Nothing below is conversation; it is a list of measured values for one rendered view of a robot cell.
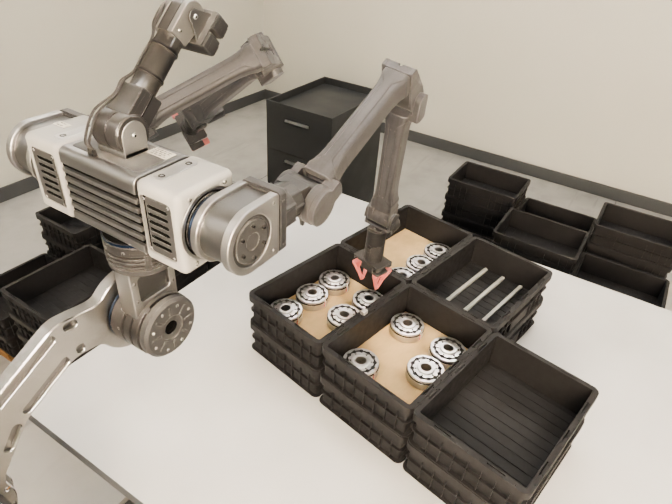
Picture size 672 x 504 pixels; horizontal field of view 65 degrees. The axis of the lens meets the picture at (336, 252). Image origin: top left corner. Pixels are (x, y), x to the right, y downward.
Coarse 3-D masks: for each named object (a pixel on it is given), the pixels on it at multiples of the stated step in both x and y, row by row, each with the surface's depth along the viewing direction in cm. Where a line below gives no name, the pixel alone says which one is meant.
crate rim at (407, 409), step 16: (400, 288) 162; (416, 288) 163; (384, 304) 156; (448, 304) 157; (336, 336) 143; (464, 352) 141; (352, 368) 134; (448, 368) 136; (368, 384) 132; (432, 384) 131; (400, 400) 127; (416, 400) 127
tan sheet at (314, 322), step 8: (352, 280) 180; (352, 288) 177; (360, 288) 177; (328, 296) 173; (336, 296) 173; (344, 296) 173; (352, 296) 173; (328, 304) 169; (336, 304) 170; (304, 312) 166; (312, 312) 166; (320, 312) 166; (304, 320) 162; (312, 320) 163; (320, 320) 163; (304, 328) 160; (312, 328) 160; (320, 328) 160; (328, 328) 160; (320, 336) 157
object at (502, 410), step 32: (512, 352) 146; (480, 384) 146; (512, 384) 146; (544, 384) 143; (576, 384) 136; (448, 416) 136; (480, 416) 137; (512, 416) 137; (544, 416) 138; (416, 448) 128; (448, 448) 122; (480, 448) 129; (512, 448) 130; (544, 448) 130; (480, 480) 117; (544, 480) 123
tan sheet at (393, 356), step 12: (372, 336) 158; (384, 336) 159; (432, 336) 160; (444, 336) 160; (372, 348) 154; (384, 348) 155; (396, 348) 155; (408, 348) 155; (420, 348) 156; (384, 360) 151; (396, 360) 151; (408, 360) 151; (384, 372) 147; (396, 372) 147; (384, 384) 144; (396, 384) 144; (408, 384) 144; (408, 396) 141
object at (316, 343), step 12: (324, 252) 175; (348, 252) 177; (300, 264) 169; (276, 276) 163; (396, 276) 167; (396, 288) 162; (252, 300) 155; (276, 312) 150; (288, 324) 147; (348, 324) 148; (300, 336) 145; (312, 336) 143; (324, 336) 143
